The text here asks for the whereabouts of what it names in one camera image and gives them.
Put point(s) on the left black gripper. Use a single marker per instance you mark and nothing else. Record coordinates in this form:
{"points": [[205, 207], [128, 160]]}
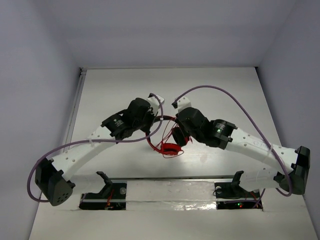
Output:
{"points": [[149, 121]]}

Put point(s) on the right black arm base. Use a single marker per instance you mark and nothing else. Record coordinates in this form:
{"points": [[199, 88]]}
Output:
{"points": [[228, 198]]}

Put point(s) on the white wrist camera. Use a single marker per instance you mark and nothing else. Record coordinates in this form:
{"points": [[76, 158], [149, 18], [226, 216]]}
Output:
{"points": [[156, 102], [181, 103]]}

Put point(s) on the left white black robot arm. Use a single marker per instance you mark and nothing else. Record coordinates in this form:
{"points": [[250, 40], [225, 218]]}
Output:
{"points": [[53, 175]]}

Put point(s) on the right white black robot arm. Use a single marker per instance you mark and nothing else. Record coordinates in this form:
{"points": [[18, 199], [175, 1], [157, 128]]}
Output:
{"points": [[288, 168]]}

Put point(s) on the aluminium rail at front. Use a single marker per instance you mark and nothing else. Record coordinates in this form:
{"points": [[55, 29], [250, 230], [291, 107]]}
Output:
{"points": [[208, 177]]}

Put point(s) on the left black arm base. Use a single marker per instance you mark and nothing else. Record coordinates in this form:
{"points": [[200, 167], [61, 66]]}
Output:
{"points": [[110, 199]]}

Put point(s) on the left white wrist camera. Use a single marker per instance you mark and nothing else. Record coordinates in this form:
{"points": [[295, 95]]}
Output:
{"points": [[156, 102]]}

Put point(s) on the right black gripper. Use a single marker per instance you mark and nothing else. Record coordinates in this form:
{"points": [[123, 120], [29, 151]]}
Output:
{"points": [[181, 125]]}

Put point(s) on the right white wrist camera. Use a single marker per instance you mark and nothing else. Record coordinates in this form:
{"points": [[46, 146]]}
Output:
{"points": [[181, 103]]}

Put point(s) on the white foil covered block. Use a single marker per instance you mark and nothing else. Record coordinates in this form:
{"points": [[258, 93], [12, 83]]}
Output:
{"points": [[170, 195]]}

